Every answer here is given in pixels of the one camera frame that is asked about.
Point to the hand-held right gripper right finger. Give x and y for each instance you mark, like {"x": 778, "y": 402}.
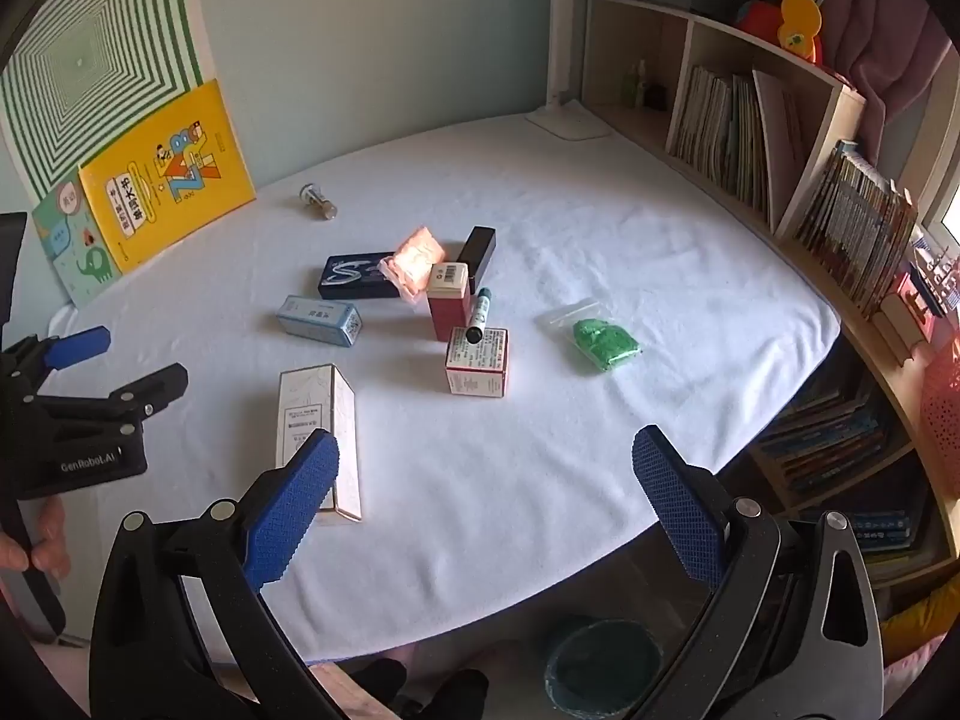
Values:
{"x": 675, "y": 502}

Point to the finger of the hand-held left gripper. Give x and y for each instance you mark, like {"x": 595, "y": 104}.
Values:
{"x": 79, "y": 345}
{"x": 150, "y": 386}

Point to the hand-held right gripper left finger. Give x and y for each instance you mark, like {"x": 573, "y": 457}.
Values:
{"x": 300, "y": 510}

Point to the tall white box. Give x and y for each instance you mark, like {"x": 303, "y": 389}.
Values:
{"x": 315, "y": 397}

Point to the zip bag of green powder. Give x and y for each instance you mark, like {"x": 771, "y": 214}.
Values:
{"x": 604, "y": 345}

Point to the light blue box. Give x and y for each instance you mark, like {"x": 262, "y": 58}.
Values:
{"x": 315, "y": 319}

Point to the teal trash bin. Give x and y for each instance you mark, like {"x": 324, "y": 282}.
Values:
{"x": 600, "y": 667}

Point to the red and white medicine box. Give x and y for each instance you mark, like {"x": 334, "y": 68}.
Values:
{"x": 480, "y": 367}

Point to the dark blue box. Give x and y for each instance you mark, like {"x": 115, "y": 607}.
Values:
{"x": 352, "y": 274}

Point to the red box with white top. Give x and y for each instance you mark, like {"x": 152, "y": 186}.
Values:
{"x": 448, "y": 311}

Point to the marker pen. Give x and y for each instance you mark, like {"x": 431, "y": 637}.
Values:
{"x": 480, "y": 311}

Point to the orange plastic packet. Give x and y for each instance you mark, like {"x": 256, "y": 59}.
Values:
{"x": 416, "y": 255}

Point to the black box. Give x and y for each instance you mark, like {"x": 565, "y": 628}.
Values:
{"x": 480, "y": 247}

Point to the person's left hand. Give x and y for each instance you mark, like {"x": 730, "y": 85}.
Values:
{"x": 52, "y": 540}

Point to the green elephant book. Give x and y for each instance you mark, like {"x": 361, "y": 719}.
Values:
{"x": 75, "y": 255}

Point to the white tablecloth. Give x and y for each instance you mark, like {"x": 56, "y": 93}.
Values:
{"x": 525, "y": 465}

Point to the row of colourful standing books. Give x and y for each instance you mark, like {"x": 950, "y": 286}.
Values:
{"x": 825, "y": 442}

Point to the person's left leg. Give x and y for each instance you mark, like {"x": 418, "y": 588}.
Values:
{"x": 379, "y": 686}

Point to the person's leg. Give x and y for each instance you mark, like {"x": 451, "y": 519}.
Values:
{"x": 457, "y": 694}
{"x": 379, "y": 686}

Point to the row of large blue books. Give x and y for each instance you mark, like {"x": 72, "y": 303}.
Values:
{"x": 877, "y": 529}

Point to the yellow picture book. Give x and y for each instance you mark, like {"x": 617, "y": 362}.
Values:
{"x": 187, "y": 142}

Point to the person's right leg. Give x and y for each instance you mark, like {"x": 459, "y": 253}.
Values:
{"x": 457, "y": 694}

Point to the pink plastic basket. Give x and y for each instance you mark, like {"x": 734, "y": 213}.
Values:
{"x": 943, "y": 405}

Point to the stack of red books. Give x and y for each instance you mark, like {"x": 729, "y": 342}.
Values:
{"x": 904, "y": 322}

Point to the green striped board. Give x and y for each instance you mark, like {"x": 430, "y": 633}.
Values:
{"x": 90, "y": 52}

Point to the row of thick paperback books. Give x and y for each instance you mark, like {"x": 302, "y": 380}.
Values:
{"x": 855, "y": 225}

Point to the model ship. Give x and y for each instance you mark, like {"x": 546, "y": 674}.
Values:
{"x": 937, "y": 270}

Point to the row of thin books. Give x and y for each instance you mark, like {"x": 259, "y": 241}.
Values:
{"x": 720, "y": 127}

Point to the small green bottle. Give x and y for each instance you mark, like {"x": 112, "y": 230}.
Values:
{"x": 637, "y": 86}

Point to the wooden bookshelf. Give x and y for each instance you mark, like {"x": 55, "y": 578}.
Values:
{"x": 817, "y": 90}

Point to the white desk lamp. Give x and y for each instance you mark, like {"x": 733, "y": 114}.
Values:
{"x": 559, "y": 30}

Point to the yellow duck toy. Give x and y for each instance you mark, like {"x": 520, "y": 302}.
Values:
{"x": 801, "y": 26}

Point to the pink curtain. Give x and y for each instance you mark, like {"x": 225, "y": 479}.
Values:
{"x": 877, "y": 7}

